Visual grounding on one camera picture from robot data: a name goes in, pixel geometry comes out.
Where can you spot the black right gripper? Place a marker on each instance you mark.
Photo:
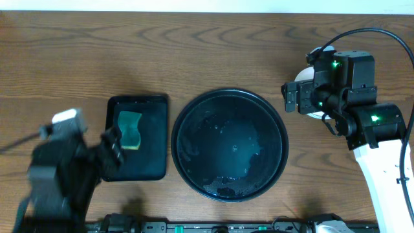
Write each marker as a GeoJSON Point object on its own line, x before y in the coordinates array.
{"type": "Point", "coordinates": [292, 96]}

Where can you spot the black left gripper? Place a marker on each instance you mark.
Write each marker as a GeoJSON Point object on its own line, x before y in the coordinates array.
{"type": "Point", "coordinates": [108, 153]}

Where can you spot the white plate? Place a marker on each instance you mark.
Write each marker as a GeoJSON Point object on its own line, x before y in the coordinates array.
{"type": "Point", "coordinates": [308, 74]}

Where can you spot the green yellow sponge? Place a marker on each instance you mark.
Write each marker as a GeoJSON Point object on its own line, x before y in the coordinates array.
{"type": "Point", "coordinates": [128, 123]}

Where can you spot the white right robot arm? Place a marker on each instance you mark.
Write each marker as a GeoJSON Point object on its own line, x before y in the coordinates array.
{"type": "Point", "coordinates": [375, 133]}

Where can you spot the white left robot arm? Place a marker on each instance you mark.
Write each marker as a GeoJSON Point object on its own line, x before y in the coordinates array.
{"type": "Point", "coordinates": [63, 175]}

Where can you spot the black rectangular tray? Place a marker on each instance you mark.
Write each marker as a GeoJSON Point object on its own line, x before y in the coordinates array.
{"type": "Point", "coordinates": [148, 163]}

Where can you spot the black round tray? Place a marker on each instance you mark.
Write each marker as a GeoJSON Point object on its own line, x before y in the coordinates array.
{"type": "Point", "coordinates": [229, 145]}

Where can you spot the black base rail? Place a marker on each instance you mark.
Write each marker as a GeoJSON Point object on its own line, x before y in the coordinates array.
{"type": "Point", "coordinates": [321, 223]}

